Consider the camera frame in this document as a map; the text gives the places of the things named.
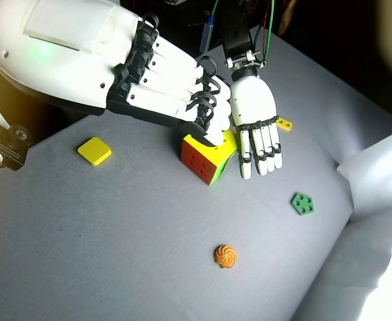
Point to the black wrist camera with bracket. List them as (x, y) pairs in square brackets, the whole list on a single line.
[(15, 140)]

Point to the yellow square block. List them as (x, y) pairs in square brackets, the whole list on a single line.
[(94, 151)]

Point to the yellow block with holes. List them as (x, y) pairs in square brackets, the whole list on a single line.
[(285, 124)]

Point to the green block with holes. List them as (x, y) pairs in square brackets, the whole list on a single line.
[(302, 204)]

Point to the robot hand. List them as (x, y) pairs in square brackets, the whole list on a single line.
[(65, 60), (253, 100)]

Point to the white backdrop sheet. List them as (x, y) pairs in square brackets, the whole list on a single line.
[(373, 200)]

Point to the grey table cloth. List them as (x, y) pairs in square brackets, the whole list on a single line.
[(115, 234)]

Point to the multicoloured puzzle cube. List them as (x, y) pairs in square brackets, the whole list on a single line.
[(199, 160)]

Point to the orange swirl cookie toy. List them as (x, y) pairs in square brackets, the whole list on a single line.
[(225, 255)]

